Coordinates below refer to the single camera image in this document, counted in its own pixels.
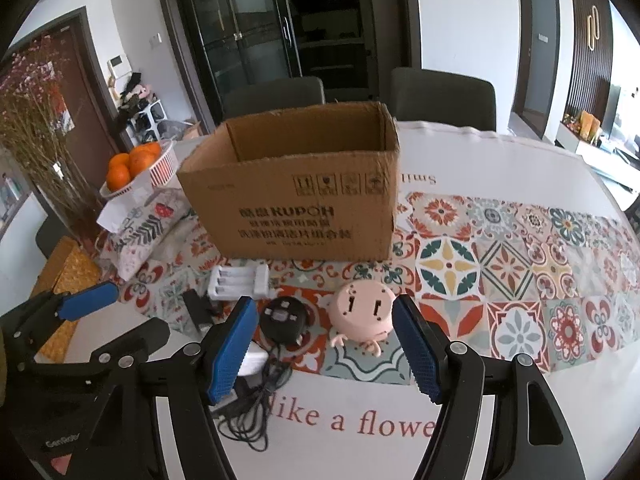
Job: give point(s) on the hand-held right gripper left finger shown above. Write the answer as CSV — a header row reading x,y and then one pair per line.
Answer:
x,y
227,360

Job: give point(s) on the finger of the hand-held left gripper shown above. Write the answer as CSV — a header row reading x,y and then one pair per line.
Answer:
x,y
145,335
90,300

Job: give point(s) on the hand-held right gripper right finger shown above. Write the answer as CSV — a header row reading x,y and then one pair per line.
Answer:
x,y
417,360

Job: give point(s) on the pink round toy figure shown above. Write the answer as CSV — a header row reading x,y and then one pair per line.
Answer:
x,y
360,310

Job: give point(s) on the white battery charger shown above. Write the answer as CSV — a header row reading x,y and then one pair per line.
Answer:
x,y
237,280

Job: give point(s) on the brown cardboard box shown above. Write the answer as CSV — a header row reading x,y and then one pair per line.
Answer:
x,y
280,210

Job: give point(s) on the yellow woven placemat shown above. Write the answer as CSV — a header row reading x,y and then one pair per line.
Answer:
x,y
70,270

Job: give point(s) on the black rectangular device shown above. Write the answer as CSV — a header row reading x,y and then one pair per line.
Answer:
x,y
197,310

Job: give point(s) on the floral fabric tissue box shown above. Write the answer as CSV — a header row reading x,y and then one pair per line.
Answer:
x,y
145,232

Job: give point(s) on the orange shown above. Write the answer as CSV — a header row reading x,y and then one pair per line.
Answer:
x,y
120,159
152,149
142,159
118,176

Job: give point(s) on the white red-striped fruit basket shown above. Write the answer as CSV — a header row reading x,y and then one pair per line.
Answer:
x,y
162,170

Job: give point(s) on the dried flower branches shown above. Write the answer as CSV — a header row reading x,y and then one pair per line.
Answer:
x,y
40,125

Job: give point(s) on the white shoe rack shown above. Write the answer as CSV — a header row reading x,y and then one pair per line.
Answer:
x,y
147,122

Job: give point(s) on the clear plastic bag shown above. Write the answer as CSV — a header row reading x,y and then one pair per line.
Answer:
x,y
172,130

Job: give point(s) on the small cardboard box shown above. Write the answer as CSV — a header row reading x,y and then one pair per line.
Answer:
x,y
192,131

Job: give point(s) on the brown entrance door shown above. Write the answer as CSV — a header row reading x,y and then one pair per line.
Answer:
x,y
85,85

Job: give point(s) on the white intercom panel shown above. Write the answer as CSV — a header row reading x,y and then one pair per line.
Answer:
x,y
117,66

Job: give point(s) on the dark grey dining chair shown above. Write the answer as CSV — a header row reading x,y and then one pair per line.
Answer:
x,y
275,97
445,97

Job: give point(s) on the white low console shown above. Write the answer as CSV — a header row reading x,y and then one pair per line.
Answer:
x,y
600,160

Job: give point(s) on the yellow gift bag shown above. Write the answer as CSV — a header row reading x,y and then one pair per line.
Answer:
x,y
587,125

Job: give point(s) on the dark glass sliding door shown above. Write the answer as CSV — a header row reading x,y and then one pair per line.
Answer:
x,y
240,35

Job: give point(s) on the dark interior door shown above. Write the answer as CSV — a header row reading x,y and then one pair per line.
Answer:
x,y
537,60

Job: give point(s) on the dark slatted wall panel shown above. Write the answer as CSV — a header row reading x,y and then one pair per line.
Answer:
x,y
582,75

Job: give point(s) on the gold wall ornament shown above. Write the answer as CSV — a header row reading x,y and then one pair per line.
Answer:
x,y
593,27

